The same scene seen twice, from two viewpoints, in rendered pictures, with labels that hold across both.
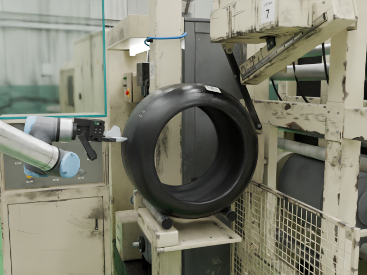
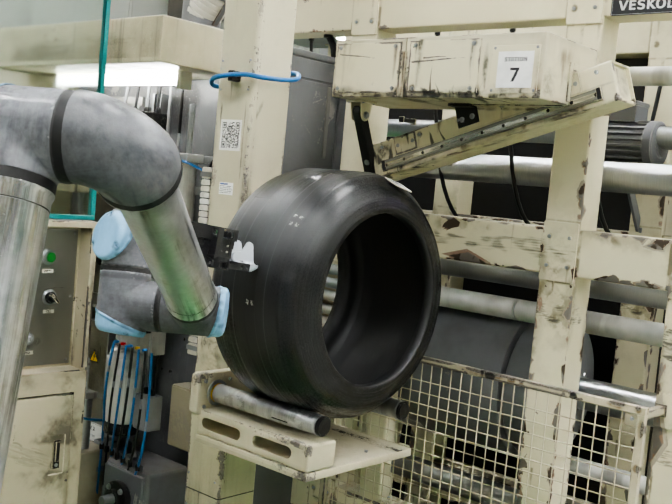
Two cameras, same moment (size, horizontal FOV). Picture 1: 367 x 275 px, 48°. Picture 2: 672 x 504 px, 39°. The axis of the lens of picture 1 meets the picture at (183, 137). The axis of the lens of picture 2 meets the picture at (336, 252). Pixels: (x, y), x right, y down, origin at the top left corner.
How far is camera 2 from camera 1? 1.07 m
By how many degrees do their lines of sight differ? 30
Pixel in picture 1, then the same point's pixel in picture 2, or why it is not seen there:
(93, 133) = (220, 252)
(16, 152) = (192, 281)
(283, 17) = (545, 85)
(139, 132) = (299, 255)
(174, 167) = not seen: hidden behind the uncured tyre
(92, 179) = (48, 357)
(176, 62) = (280, 126)
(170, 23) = (277, 52)
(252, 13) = (472, 67)
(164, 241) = (316, 460)
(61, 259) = not seen: outside the picture
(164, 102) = (337, 202)
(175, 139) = not seen: hidden behind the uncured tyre
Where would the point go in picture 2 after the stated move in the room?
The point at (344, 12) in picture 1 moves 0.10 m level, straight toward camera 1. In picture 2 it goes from (622, 92) to (644, 88)
